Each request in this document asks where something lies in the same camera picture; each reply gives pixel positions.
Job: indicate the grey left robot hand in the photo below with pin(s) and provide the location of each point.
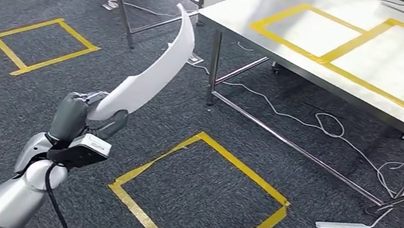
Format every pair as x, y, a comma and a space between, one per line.
70, 115

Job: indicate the white curved car body part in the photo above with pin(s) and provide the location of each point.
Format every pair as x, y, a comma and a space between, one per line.
141, 82

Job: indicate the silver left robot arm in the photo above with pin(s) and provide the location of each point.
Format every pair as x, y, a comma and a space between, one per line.
15, 197

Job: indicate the stainless steel workbench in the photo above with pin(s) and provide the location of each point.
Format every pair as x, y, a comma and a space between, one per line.
398, 68

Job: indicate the white desk with steel legs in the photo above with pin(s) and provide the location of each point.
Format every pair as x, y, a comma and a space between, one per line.
120, 5

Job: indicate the floor socket plate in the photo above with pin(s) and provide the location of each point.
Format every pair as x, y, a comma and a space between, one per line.
196, 59

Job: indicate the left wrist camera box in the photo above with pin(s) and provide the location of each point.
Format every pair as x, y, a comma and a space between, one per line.
85, 149

